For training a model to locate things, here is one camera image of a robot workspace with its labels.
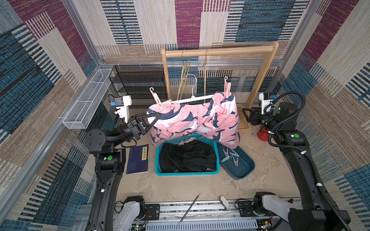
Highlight dark blue book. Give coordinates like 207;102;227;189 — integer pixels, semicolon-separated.
126;144;149;175

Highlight yellow hanger of beige shorts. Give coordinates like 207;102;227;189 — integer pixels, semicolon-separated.
176;54;190;100

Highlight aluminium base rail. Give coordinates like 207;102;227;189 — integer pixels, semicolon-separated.
146;200;271;231

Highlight dark teal plastic tray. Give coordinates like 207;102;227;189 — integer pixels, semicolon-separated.
217;143;255;180

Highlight pink clothespin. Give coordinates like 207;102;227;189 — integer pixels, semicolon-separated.
149;87;163;109
224;77;231;98

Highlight thin metal rod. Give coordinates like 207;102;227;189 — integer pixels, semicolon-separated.
178;193;201;226

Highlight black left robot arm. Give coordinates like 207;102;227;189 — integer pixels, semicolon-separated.
85;113;161;231

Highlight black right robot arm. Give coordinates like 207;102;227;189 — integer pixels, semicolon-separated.
242;91;351;231

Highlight small white block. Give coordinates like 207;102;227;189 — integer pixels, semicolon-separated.
219;195;231;210

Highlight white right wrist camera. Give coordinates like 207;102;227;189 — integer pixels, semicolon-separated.
259;92;276;115

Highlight white wire wall basket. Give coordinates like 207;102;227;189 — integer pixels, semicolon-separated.
63;69;112;130

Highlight wooden clothes rack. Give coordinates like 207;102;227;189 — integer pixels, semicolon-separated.
161;40;279;133

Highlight white hanger of pink shorts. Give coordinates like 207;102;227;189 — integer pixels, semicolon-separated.
170;74;214;104

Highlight red pen cup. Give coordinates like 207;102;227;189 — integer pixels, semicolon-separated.
257;126;269;142

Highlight black wire shelf rack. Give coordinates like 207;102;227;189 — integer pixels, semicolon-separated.
110;65;168;109

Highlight turquoise plastic basket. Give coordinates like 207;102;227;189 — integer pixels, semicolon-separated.
155;133;220;176

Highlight black shorts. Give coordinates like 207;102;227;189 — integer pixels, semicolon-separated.
159;140;217;173

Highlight mint clothespin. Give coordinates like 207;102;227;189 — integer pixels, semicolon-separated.
230;149;239;157
221;156;233;163

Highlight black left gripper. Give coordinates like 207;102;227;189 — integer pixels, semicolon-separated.
109;115;160;151

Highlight beige shorts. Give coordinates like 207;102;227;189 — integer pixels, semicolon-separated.
179;137;197;145

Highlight yellow hanger of black shorts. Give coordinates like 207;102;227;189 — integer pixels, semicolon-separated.
203;49;208;96

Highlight pink patterned shorts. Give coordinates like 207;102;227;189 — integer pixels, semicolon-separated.
147;92;240;149

